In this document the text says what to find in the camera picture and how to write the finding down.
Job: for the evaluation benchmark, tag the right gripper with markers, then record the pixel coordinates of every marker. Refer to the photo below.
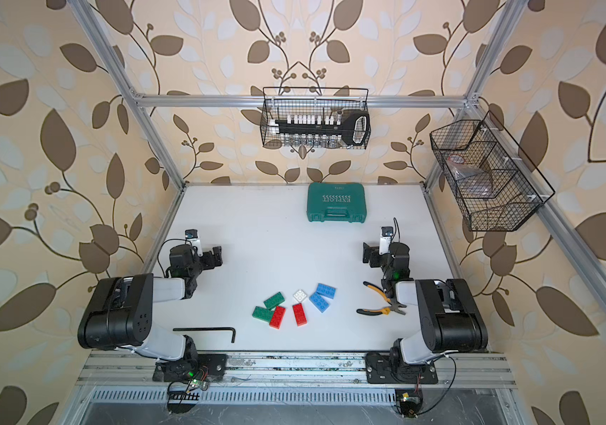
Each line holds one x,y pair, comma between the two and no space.
372,254

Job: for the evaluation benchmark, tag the black wire basket rear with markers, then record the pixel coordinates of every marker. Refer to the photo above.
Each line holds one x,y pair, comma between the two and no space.
312,100

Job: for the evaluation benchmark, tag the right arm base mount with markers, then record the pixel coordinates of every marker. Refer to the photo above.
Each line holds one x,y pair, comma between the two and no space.
401,372

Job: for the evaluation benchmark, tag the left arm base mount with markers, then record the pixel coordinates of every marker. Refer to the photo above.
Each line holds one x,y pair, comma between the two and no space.
206,368

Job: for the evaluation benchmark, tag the red lego brick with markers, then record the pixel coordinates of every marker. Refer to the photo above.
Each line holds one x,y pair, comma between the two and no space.
299,314
277,317

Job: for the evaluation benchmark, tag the green plastic tool case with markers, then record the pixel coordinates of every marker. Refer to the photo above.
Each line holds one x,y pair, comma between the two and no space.
336,202

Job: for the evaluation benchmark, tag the black hex key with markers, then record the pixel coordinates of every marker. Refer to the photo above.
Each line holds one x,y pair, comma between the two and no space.
231,330

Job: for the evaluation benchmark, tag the blue lego brick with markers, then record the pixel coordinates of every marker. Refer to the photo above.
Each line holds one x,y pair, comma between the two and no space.
326,291
319,302

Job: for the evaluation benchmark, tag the socket bit set holder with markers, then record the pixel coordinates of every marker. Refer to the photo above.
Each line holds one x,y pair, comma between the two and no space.
337,130

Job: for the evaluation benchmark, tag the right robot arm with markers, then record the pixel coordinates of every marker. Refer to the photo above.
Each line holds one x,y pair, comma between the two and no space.
448,317

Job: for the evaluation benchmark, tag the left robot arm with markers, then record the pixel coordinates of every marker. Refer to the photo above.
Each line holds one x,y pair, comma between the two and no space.
120,312

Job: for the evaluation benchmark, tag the green lego brick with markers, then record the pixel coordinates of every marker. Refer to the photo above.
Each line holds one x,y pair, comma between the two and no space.
262,314
274,301

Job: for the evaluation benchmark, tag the plastic bag in basket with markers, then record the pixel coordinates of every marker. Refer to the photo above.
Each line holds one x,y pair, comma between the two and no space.
471,181

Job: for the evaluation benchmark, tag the aluminium rail front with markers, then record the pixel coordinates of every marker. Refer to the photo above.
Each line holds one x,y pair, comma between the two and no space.
351,370

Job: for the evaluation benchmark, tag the white square lego brick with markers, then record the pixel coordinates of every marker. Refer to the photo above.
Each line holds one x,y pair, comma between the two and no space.
300,296

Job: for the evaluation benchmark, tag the black wire basket side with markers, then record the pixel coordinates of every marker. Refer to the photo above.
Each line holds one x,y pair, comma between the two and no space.
494,181

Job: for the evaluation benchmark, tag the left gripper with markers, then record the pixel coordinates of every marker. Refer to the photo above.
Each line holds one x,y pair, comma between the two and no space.
209,258

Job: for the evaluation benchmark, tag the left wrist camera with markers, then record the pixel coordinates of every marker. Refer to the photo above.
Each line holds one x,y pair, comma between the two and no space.
193,236

